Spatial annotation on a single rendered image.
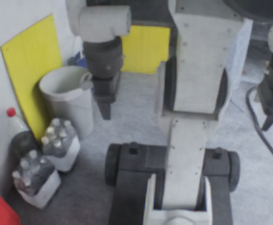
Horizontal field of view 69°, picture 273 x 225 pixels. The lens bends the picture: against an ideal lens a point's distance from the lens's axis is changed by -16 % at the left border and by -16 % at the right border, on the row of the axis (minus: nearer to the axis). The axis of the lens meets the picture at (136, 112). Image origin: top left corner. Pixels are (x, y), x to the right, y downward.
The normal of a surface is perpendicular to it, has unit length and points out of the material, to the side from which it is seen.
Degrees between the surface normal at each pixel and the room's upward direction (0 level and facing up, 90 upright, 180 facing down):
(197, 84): 86
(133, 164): 45
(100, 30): 101
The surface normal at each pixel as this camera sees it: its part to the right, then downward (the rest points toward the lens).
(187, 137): -0.11, 0.15
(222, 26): -0.11, 0.75
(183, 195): -0.09, -0.09
